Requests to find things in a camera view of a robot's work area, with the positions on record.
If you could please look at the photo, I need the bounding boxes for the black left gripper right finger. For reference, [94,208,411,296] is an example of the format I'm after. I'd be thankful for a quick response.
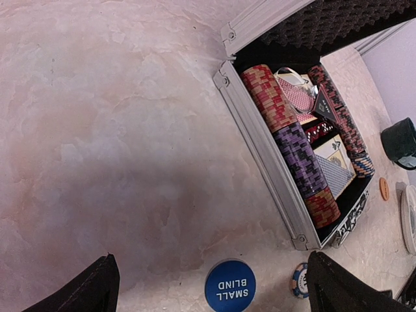
[306,252,412,312]

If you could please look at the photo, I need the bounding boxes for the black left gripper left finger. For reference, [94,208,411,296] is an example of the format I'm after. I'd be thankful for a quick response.
[26,254,120,311]

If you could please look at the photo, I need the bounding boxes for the blue round button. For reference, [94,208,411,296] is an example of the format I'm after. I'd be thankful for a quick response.
[204,259,257,312]

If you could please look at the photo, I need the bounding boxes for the blue playing card deck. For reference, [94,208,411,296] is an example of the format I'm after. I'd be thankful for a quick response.
[314,135,356,199]

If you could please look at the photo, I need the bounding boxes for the black triangular button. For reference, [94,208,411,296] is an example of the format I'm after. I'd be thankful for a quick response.
[311,87,339,124]

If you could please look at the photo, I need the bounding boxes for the red playing card deck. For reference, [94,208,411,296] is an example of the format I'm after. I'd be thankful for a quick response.
[275,78,318,125]

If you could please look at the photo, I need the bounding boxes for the aluminium poker chip case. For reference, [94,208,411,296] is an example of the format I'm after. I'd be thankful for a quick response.
[213,1,415,250]

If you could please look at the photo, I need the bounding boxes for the red poker chip stack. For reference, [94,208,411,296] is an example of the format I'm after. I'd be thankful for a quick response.
[305,187,341,229]

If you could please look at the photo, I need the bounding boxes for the clear round dish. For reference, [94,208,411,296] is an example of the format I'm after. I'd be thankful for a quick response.
[274,67,318,91]

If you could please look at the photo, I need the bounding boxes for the orange round button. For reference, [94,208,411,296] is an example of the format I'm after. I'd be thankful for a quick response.
[379,177,390,201]

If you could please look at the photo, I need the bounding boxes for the grey striped plate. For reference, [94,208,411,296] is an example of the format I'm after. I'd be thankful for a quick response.
[400,185,415,255]

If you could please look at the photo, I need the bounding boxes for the purple chip row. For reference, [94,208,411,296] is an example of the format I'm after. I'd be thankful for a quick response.
[272,122,328,199]

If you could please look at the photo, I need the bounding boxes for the red dice row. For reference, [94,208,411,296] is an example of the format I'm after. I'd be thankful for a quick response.
[302,120,338,145]

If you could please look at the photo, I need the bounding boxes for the dark red chip row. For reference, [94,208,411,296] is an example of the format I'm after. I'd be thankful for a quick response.
[307,64,367,159]

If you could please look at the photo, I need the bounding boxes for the dark green mug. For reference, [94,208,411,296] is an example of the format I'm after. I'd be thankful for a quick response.
[380,117,415,171]

